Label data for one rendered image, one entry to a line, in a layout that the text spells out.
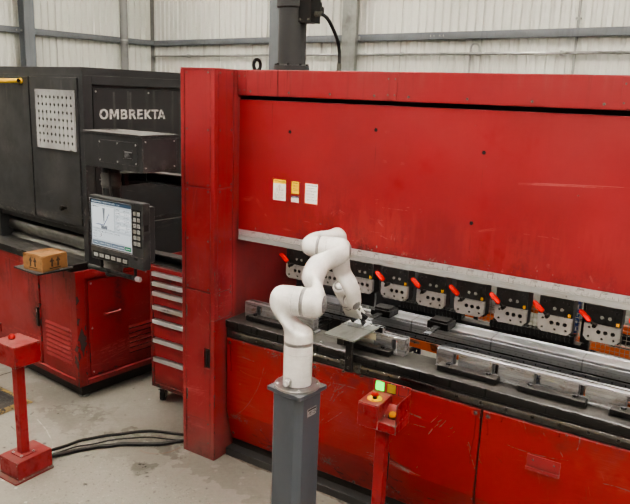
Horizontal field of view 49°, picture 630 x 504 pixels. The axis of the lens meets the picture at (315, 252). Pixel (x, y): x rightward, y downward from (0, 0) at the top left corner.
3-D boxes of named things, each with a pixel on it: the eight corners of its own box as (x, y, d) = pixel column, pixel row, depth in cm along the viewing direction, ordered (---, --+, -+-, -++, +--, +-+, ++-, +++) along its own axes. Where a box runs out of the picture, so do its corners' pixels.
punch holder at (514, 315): (493, 320, 322) (496, 286, 318) (499, 316, 329) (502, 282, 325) (525, 327, 314) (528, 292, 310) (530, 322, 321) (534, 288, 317)
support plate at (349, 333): (323, 334, 348) (323, 333, 348) (349, 321, 370) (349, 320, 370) (353, 342, 339) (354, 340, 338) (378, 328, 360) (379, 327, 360)
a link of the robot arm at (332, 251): (284, 320, 277) (323, 326, 272) (281, 297, 270) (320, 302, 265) (321, 251, 315) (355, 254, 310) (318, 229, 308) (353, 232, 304)
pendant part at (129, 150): (86, 278, 395) (80, 129, 376) (121, 270, 414) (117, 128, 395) (144, 295, 366) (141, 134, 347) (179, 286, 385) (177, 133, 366)
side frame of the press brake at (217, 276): (183, 449, 426) (179, 67, 374) (265, 401, 496) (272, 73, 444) (213, 461, 413) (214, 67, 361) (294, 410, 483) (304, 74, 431)
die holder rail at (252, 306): (244, 316, 409) (245, 301, 407) (251, 313, 414) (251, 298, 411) (314, 334, 382) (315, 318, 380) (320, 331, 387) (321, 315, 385)
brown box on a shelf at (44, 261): (13, 267, 457) (12, 249, 454) (49, 261, 477) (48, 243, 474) (37, 276, 439) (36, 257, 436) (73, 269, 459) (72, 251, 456)
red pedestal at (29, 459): (-6, 474, 391) (-17, 337, 372) (33, 456, 411) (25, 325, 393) (15, 486, 380) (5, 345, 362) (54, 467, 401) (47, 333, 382)
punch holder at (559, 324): (536, 329, 311) (540, 294, 307) (541, 324, 318) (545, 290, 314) (570, 336, 303) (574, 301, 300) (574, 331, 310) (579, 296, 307)
